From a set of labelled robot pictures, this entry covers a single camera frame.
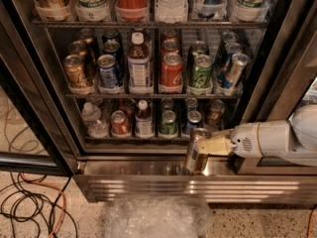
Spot gold can middle rear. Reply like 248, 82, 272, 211
77, 28, 98, 51

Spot blue pepsi can rear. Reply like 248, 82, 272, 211
102, 29, 122, 44

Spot gold can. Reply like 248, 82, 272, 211
77, 28, 98, 51
68, 40, 95, 69
62, 54, 92, 88

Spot tea bottle shelf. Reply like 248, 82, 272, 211
135, 99, 154, 138
128, 32, 151, 87

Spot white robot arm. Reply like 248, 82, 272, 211
197, 104, 317, 167

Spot blue can bottom rear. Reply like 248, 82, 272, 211
185, 98, 199, 112

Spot red can bottom rear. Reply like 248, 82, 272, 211
119, 98, 136, 117

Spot blue can bottom front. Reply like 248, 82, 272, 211
182, 110, 202, 136

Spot stainless fridge base grille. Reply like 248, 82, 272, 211
74, 156, 317, 204

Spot green can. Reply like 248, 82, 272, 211
160, 110, 176, 136
187, 41, 209, 68
160, 98, 174, 111
189, 55, 212, 89

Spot slim silver blue can front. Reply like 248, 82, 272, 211
222, 54, 250, 89

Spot slim blue can rear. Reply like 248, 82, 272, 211
217, 32, 239, 58

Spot green can bottom rear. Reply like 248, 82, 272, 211
160, 98, 174, 111

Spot black floor cables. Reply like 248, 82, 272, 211
0, 172, 79, 238

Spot red coke can front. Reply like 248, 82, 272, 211
160, 53, 182, 87

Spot orange soda can front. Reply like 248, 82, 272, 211
184, 128, 211, 174

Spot gold can middle front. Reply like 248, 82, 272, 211
62, 54, 92, 88

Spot orange soda can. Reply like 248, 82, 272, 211
184, 128, 211, 174
206, 99, 225, 125

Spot tea bottle bottom shelf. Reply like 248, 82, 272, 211
135, 99, 154, 138

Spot green can middle front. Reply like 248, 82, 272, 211
189, 55, 212, 89

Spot red coke can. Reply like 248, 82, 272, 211
160, 53, 182, 87
160, 29, 178, 42
160, 40, 180, 56

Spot clear plastic bag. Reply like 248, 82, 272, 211
105, 196, 213, 238

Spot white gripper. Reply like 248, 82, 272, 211
197, 122, 263, 159

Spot tea bottle middle shelf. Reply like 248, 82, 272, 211
128, 32, 151, 87

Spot green can middle rear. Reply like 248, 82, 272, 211
187, 41, 209, 68

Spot open glass fridge door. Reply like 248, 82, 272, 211
0, 0, 77, 177

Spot orange cable right edge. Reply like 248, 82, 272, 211
306, 206, 317, 238

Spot blue pepsi can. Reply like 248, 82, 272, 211
102, 29, 122, 44
97, 55, 123, 88
102, 41, 124, 64

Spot green can bottom front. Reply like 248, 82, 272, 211
160, 110, 176, 136

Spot blue pepsi can front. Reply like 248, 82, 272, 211
97, 55, 123, 88

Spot red can bottom front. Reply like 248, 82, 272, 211
111, 110, 131, 136

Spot red coke can rear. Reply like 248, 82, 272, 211
160, 29, 178, 42

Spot orange extension cable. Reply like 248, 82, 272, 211
19, 172, 67, 238

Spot orange soda can rear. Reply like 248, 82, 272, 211
206, 99, 225, 125

